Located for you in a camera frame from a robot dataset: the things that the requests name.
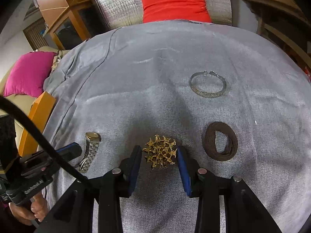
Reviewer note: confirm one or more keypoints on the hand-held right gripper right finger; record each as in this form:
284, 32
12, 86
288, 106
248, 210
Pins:
183, 170

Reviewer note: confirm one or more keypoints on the silver bangle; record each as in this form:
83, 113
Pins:
206, 94

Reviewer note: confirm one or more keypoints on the wooden lattice screen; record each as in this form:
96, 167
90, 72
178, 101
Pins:
36, 34

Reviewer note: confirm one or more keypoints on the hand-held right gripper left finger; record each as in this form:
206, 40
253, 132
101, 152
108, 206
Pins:
134, 165

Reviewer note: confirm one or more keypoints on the person's left hand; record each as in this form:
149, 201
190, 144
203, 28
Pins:
36, 210

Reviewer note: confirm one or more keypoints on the wooden shelf unit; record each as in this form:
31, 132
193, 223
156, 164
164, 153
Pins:
279, 12

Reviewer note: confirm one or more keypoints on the grey blanket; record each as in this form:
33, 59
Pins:
158, 77

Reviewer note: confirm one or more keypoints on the red cushion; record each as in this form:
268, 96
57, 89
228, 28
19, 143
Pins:
175, 2

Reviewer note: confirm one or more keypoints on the silver wristwatch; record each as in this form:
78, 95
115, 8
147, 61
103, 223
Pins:
91, 150

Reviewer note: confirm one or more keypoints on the beige crumpled cloth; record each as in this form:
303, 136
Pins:
56, 60

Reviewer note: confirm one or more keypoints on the silver insulated bag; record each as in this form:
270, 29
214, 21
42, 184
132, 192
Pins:
116, 4

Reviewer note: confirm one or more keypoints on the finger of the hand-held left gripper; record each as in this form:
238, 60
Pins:
70, 150

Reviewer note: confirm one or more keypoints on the gold brooch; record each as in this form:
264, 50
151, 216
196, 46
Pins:
159, 151

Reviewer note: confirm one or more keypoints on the magenta pillow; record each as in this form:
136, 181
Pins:
26, 75

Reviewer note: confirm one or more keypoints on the wooden glass-door cabinet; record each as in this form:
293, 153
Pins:
70, 26

